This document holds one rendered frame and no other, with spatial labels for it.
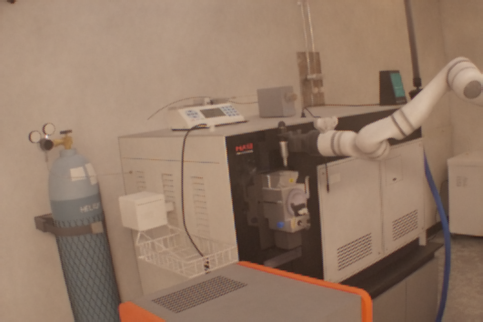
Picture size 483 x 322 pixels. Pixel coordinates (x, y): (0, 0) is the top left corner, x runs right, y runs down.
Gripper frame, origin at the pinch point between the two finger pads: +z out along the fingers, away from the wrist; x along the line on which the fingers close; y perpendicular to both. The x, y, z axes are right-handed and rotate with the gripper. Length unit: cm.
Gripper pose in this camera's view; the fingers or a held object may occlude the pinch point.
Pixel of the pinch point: (280, 134)
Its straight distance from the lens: 159.0
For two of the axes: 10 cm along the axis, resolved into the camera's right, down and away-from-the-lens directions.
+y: 1.0, 9.8, 1.5
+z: -6.7, -0.4, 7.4
